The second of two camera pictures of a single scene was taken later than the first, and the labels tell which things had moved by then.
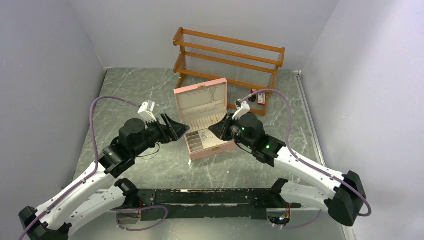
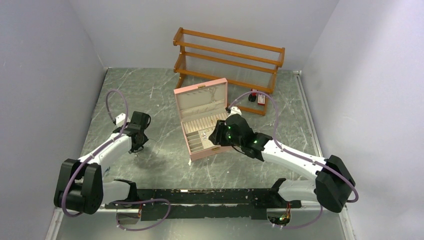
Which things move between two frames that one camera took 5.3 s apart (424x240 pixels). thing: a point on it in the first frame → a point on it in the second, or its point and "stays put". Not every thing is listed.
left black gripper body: (157, 133) → (143, 140)
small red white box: (261, 99) stays put
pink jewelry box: (199, 106) stays put
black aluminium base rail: (213, 203) stays put
